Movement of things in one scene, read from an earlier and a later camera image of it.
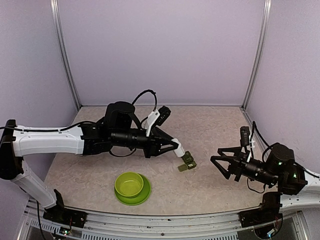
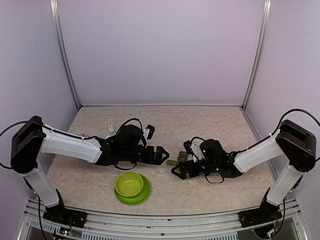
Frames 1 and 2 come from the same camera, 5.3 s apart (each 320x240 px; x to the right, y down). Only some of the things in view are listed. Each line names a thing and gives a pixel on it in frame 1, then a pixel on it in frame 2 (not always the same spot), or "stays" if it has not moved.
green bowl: [128, 184] stays
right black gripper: [239, 164] → [183, 170]
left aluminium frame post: [53, 4] stays
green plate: [138, 198] stays
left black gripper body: [150, 149] → [148, 158]
